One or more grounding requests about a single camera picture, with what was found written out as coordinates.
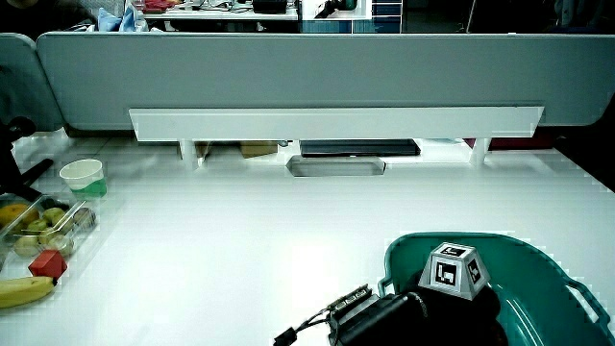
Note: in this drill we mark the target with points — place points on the blue cloth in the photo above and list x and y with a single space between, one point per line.
117 19

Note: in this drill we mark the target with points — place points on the grey rounded partition panel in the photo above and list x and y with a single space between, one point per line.
24 81

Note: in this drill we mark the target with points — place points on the orange fruit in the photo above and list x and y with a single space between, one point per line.
14 214

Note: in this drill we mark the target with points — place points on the white desk shelf riser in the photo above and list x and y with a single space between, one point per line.
336 122

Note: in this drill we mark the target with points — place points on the blue drawer cabinet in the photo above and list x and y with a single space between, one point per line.
379 17

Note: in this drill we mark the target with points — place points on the green fruit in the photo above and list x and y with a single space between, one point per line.
53 214
48 235
37 225
26 246
61 245

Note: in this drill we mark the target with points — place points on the person's right hand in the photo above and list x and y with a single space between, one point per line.
456 317

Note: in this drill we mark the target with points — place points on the yellow banana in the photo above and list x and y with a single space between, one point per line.
24 290

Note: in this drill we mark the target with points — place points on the red cube block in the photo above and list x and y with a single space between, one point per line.
47 264

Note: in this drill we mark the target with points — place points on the cluttered white background desk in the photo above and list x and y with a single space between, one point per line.
216 12

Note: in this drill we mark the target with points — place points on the brown cardboard box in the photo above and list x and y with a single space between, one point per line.
259 149

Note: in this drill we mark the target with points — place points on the white and green paper cup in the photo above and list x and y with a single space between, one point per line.
84 175

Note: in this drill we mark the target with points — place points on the clear plastic fruit container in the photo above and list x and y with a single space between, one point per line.
84 240

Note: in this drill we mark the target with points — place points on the green plastic plate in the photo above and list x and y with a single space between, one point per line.
538 279

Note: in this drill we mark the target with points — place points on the black flat keyboard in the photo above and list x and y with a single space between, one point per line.
360 148

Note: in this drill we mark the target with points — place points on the grey desk partition panel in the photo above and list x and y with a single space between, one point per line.
312 67

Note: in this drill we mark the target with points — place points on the black camera stand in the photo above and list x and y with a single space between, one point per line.
12 163

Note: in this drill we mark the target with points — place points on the dark red box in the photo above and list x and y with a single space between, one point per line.
514 143

